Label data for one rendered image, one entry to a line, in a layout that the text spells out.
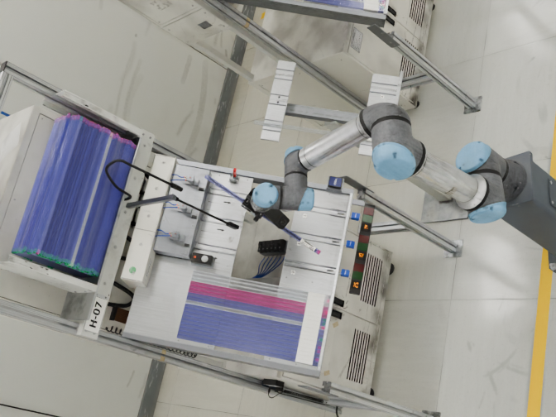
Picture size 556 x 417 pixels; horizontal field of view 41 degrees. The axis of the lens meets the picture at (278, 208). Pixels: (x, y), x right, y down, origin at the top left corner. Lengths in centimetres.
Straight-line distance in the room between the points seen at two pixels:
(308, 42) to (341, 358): 148
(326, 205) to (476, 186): 67
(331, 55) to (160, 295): 138
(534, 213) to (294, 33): 162
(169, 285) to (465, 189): 112
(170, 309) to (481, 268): 132
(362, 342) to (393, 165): 134
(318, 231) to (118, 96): 214
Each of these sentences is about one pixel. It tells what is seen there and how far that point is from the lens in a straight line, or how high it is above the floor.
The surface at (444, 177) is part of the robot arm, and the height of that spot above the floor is 95.
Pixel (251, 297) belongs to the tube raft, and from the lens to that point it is 268.
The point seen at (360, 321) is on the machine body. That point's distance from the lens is 327.
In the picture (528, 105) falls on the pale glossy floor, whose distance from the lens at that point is 346.
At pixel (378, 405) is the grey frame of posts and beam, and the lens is 290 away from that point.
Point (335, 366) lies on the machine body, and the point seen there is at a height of 31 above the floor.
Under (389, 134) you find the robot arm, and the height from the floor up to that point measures 119.
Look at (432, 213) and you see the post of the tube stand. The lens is 348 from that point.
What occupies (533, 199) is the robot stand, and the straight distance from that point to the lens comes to 255.
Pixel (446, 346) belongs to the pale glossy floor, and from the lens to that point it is 323.
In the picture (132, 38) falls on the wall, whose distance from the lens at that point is 473.
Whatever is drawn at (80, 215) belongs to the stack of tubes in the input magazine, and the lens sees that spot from 259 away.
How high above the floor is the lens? 260
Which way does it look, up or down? 38 degrees down
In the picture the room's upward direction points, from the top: 63 degrees counter-clockwise
